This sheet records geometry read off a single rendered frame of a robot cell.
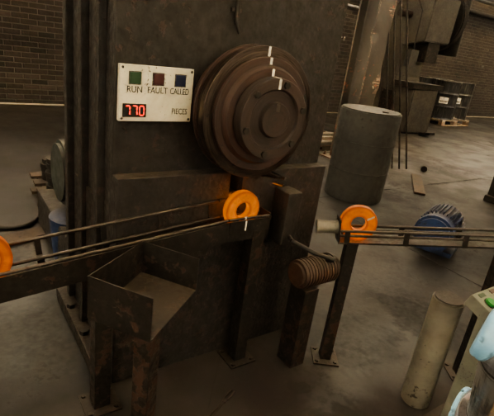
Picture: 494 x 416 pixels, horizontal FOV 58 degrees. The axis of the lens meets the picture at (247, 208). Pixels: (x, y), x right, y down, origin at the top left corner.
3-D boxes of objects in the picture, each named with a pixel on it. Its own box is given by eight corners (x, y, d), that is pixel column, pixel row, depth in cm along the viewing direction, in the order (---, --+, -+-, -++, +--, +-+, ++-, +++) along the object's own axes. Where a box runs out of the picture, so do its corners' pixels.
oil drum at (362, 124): (311, 187, 464) (328, 101, 432) (350, 183, 497) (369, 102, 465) (353, 208, 419) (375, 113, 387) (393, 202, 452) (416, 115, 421)
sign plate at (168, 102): (116, 120, 146) (117, 63, 140) (187, 120, 161) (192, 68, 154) (118, 120, 145) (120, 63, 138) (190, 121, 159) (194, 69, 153)
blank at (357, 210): (348, 243, 193) (349, 247, 190) (333, 214, 188) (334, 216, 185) (382, 228, 189) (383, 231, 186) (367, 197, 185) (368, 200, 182)
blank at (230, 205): (222, 192, 170) (226, 196, 167) (255, 186, 178) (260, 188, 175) (221, 229, 176) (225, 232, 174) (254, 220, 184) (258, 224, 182)
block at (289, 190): (265, 236, 197) (273, 185, 189) (279, 234, 202) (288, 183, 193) (280, 246, 189) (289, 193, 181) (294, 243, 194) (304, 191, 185)
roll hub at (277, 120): (228, 157, 153) (238, 73, 143) (291, 154, 169) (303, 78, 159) (237, 162, 149) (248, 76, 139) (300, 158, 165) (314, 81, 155)
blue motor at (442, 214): (405, 250, 344) (416, 209, 331) (425, 230, 388) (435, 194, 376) (445, 265, 328) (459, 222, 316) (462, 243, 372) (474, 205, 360)
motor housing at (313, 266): (269, 355, 208) (287, 253, 189) (305, 342, 221) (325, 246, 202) (287, 373, 199) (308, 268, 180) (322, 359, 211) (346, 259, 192)
